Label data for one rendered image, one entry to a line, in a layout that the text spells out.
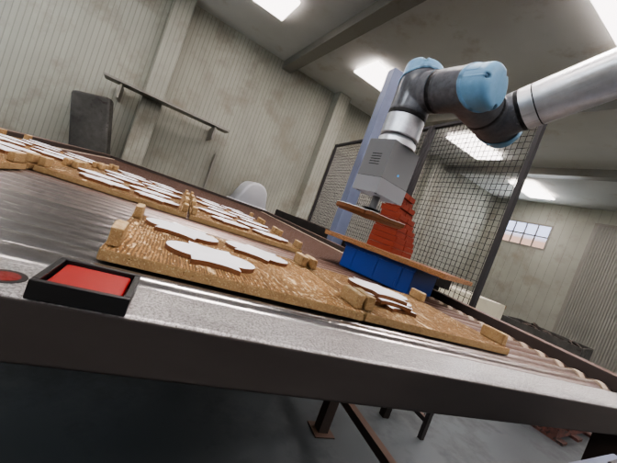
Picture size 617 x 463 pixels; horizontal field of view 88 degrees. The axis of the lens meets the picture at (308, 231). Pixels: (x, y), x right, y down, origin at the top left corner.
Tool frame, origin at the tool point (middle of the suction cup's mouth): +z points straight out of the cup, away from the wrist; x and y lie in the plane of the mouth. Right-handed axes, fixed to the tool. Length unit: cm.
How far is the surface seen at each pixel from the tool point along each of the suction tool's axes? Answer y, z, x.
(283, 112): -267, -178, -547
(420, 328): -10.4, 16.3, 12.7
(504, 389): -11.8, 18.3, 28.3
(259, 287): 21.8, 16.0, 4.0
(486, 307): -566, 43, -173
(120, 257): 39.6, 16.6, -0.8
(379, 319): -0.9, 16.4, 10.0
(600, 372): -70, 15, 32
